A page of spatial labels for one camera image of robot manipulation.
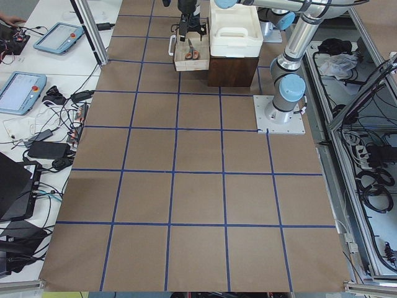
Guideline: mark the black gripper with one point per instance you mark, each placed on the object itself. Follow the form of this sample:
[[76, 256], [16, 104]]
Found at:
[[187, 7]]

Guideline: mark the orange grey handled scissors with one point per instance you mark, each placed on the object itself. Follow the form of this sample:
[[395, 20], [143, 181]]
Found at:
[[192, 54]]

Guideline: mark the wooden drawer with white handle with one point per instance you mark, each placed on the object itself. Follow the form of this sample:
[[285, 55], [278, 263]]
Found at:
[[178, 49]]

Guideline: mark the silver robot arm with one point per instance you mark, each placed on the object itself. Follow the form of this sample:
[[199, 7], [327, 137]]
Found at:
[[289, 86], [273, 22]]

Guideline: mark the person hand at corner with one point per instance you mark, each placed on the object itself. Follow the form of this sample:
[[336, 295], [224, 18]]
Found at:
[[13, 21]]

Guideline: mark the white plastic bin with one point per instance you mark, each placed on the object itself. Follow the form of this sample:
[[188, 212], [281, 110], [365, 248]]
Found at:
[[234, 32]]

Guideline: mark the dark brown wooden cabinet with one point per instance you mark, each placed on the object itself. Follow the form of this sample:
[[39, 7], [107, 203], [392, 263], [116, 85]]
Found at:
[[231, 72]]

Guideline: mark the blue teach pendant upper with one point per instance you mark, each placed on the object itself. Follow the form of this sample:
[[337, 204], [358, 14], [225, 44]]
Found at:
[[59, 39]]

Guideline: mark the blue teach pendant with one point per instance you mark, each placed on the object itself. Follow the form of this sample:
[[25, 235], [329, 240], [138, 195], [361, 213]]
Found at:
[[21, 92], [59, 39]]

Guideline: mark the white crumpled cloth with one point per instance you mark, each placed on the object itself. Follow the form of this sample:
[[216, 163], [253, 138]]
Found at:
[[339, 66]]

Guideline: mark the blue teach pendant lower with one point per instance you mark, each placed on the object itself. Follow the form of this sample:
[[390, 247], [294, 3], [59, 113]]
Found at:
[[21, 92]]

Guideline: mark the black power brick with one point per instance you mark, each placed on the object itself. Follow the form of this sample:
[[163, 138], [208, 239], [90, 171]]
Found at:
[[48, 150]]

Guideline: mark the black laptop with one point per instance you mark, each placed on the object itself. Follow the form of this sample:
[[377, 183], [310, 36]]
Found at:
[[19, 181]]

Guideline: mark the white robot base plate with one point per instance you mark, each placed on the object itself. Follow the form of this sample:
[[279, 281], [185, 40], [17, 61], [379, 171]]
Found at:
[[270, 33]]

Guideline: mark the aluminium frame post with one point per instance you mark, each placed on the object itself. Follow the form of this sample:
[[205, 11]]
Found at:
[[86, 19]]

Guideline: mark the aluminium side frame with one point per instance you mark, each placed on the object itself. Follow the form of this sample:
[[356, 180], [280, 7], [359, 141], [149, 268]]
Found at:
[[358, 116]]

